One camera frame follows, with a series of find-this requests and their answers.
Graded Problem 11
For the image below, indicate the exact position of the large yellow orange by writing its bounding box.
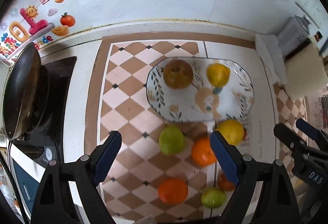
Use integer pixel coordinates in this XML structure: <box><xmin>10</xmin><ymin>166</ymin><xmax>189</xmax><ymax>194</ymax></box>
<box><xmin>216</xmin><ymin>119</ymin><xmax>245</xmax><ymax>146</ymax></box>

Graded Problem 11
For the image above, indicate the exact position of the dark red-orange tangerine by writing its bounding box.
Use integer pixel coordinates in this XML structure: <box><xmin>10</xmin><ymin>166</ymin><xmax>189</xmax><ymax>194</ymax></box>
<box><xmin>217</xmin><ymin>173</ymin><xmax>236</xmax><ymax>191</ymax></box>

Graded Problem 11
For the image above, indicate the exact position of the brown apple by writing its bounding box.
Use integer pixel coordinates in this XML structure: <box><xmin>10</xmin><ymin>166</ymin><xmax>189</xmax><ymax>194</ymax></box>
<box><xmin>163</xmin><ymin>59</ymin><xmax>194</xmax><ymax>89</ymax></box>

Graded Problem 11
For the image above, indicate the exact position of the green apple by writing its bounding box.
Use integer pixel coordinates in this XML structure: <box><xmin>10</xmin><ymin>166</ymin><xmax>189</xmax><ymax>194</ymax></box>
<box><xmin>159</xmin><ymin>126</ymin><xmax>185</xmax><ymax>156</ymax></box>
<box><xmin>201</xmin><ymin>187</ymin><xmax>226</xmax><ymax>209</ymax></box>

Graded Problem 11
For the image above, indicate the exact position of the orange tangerine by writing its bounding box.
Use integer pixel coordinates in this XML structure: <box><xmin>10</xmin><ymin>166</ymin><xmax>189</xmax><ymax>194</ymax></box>
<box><xmin>191</xmin><ymin>137</ymin><xmax>217</xmax><ymax>167</ymax></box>
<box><xmin>157</xmin><ymin>177</ymin><xmax>188</xmax><ymax>205</ymax></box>

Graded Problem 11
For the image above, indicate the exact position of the blue cabinet door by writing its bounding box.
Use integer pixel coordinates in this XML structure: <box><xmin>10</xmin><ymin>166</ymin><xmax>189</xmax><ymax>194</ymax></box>
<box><xmin>13</xmin><ymin>160</ymin><xmax>44</xmax><ymax>215</ymax></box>

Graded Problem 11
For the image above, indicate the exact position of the yellow citrus fruit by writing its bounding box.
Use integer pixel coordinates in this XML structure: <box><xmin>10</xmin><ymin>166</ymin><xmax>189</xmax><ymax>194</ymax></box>
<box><xmin>206</xmin><ymin>63</ymin><xmax>231</xmax><ymax>88</ymax></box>

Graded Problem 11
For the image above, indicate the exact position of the cream utensil holder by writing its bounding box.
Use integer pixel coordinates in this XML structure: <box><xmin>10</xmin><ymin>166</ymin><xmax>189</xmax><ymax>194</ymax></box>
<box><xmin>284</xmin><ymin>44</ymin><xmax>327</xmax><ymax>100</ymax></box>

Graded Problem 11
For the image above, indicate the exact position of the floral ceramic plate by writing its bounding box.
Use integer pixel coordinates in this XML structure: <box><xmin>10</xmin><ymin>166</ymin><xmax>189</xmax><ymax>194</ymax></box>
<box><xmin>146</xmin><ymin>57</ymin><xmax>255</xmax><ymax>123</ymax></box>

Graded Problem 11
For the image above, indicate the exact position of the green apple front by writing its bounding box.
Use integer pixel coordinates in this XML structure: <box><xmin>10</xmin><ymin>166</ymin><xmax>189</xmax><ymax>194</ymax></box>
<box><xmin>201</xmin><ymin>187</ymin><xmax>226</xmax><ymax>209</ymax></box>

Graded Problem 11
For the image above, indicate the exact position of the silver spray can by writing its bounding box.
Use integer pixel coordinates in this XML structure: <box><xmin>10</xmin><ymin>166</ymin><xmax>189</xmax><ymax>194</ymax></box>
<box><xmin>277</xmin><ymin>15</ymin><xmax>310</xmax><ymax>58</ymax></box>

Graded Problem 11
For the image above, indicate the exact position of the checkered counter mat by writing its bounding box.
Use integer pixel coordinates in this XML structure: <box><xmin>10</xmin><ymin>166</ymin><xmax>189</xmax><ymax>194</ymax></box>
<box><xmin>84</xmin><ymin>31</ymin><xmax>312</xmax><ymax>223</ymax></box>

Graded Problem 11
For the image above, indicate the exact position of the white paper towel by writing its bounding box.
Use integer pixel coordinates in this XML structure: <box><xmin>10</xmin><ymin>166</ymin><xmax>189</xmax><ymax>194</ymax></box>
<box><xmin>255</xmin><ymin>34</ymin><xmax>287</xmax><ymax>85</ymax></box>

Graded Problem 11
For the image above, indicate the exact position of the orange tangerine front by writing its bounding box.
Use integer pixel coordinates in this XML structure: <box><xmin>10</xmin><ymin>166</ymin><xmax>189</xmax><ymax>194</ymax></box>
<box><xmin>157</xmin><ymin>177</ymin><xmax>188</xmax><ymax>205</ymax></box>

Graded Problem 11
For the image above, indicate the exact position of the black frying pan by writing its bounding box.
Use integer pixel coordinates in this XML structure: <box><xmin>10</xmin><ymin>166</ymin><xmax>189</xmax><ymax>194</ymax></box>
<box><xmin>3</xmin><ymin>43</ymin><xmax>50</xmax><ymax>141</ymax></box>

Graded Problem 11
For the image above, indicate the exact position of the colourful wall sticker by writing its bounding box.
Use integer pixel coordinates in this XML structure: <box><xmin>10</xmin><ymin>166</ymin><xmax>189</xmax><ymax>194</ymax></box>
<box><xmin>1</xmin><ymin>0</ymin><xmax>76</xmax><ymax>67</ymax></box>

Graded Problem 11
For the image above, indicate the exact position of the black gas stove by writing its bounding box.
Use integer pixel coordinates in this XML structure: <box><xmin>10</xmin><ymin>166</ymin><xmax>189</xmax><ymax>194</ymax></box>
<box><xmin>3</xmin><ymin>56</ymin><xmax>77</xmax><ymax>167</ymax></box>

